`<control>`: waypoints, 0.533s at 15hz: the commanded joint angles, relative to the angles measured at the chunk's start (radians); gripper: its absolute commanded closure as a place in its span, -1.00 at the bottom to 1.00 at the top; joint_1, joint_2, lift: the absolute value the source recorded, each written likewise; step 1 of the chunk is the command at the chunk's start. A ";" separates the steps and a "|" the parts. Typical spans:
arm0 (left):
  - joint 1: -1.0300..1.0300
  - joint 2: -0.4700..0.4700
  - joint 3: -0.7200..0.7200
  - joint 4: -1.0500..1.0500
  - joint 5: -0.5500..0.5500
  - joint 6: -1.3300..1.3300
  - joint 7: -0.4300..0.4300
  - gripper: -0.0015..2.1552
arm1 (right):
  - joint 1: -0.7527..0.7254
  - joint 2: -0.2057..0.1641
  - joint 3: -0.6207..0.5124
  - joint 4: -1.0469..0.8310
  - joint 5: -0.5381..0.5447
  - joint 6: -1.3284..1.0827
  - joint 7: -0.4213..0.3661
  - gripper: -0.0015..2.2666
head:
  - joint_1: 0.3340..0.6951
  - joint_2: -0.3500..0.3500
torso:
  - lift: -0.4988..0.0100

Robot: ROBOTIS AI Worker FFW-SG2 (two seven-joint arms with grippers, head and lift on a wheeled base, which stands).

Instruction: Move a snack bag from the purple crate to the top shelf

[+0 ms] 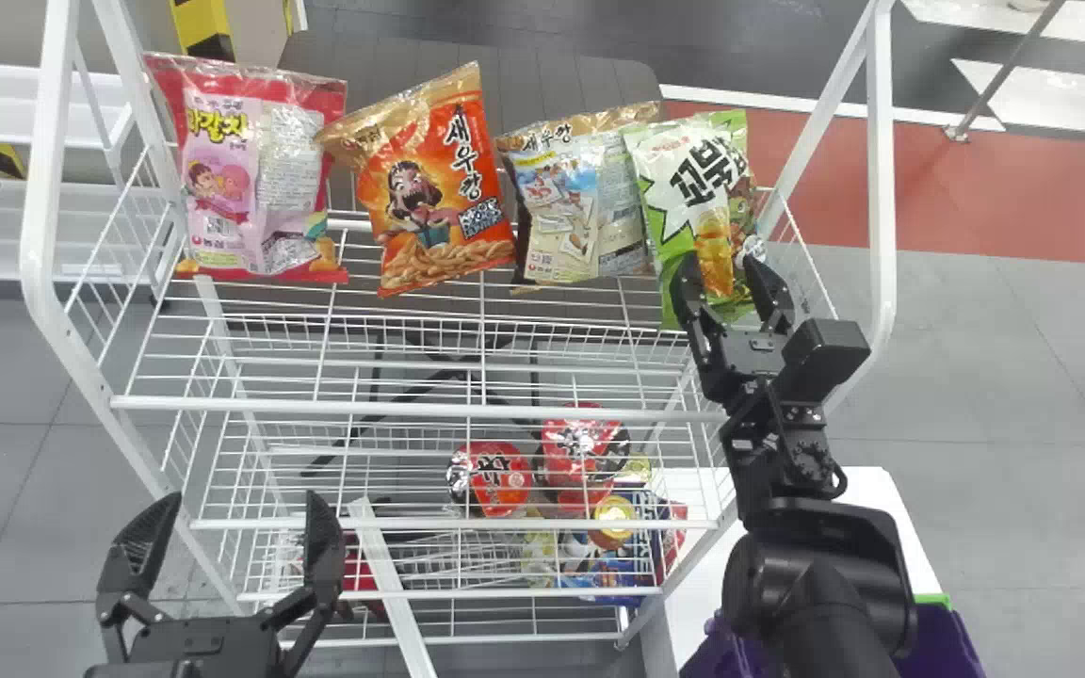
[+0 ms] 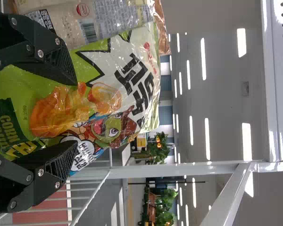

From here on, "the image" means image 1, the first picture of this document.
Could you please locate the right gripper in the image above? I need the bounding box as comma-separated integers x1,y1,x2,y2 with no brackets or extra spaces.
670,251,805,403

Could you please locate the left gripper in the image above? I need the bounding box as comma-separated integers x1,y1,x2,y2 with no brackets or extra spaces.
82,489,348,678

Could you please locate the green snack packet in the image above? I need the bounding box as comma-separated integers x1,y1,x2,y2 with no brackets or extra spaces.
622,109,762,331

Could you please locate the white snack packet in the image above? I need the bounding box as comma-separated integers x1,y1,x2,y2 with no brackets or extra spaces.
494,101,662,287

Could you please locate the red noodle cup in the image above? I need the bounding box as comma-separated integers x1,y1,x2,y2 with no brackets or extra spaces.
446,440,535,520
540,402,634,515

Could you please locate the yellow can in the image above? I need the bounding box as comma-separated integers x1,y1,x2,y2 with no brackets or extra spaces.
589,493,640,553

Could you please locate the blue snack packet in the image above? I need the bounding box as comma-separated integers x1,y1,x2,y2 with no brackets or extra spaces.
552,488,690,605

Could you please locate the orange snack packet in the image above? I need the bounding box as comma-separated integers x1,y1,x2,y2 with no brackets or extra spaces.
314,61,518,299

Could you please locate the red snack packet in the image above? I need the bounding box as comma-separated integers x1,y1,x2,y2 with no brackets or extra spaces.
144,53,351,284

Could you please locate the purple crate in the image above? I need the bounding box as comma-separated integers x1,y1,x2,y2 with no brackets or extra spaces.
679,603,987,678

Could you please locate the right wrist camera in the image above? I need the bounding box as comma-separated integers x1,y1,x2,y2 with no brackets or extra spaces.
777,317,873,407

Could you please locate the white wire rack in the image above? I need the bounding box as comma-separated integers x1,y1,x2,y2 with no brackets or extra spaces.
19,0,899,678

